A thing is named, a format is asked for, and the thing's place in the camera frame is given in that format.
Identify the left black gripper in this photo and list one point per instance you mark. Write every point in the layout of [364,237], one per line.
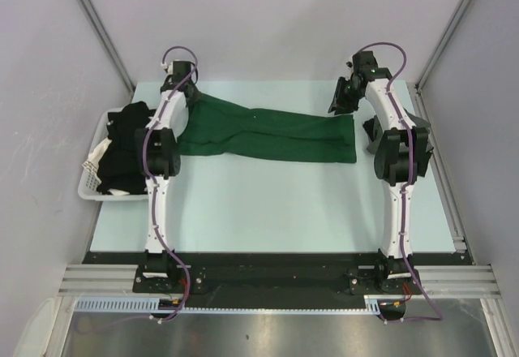
[195,95]

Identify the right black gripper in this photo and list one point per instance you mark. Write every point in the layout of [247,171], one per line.
[339,103]

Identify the green t shirt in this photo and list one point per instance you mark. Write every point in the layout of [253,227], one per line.
[217,127]

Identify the white plastic basket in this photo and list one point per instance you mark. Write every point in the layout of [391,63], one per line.
[88,182]

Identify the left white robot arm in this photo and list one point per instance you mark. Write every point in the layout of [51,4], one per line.
[160,162]

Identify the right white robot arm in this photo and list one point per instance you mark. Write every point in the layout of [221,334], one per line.
[393,267]

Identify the black t shirt in basket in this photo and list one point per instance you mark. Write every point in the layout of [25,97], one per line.
[118,167]

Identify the white t shirt in basket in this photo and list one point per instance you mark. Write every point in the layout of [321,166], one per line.
[92,163]

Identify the left aluminium corner post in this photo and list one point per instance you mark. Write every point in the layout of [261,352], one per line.
[106,43]

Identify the aluminium corner post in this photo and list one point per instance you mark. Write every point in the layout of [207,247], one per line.
[106,43]
[447,35]

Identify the right aluminium corner post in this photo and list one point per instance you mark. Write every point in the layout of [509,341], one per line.
[447,35]

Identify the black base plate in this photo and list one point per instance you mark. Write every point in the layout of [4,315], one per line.
[230,298]

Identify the blue slotted cable duct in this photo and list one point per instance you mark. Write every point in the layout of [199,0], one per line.
[116,304]

